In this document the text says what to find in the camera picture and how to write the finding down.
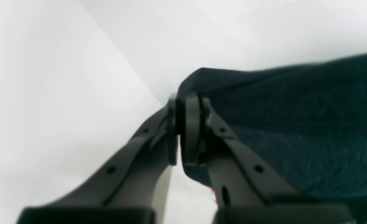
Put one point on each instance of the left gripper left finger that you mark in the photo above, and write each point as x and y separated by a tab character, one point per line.
120	191

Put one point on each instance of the red tape rectangle marking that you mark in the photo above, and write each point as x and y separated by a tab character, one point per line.
214	196

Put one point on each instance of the black T-shirt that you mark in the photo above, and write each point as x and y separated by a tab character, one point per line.
308	122

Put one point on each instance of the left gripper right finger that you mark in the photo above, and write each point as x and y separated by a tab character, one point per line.
247	189

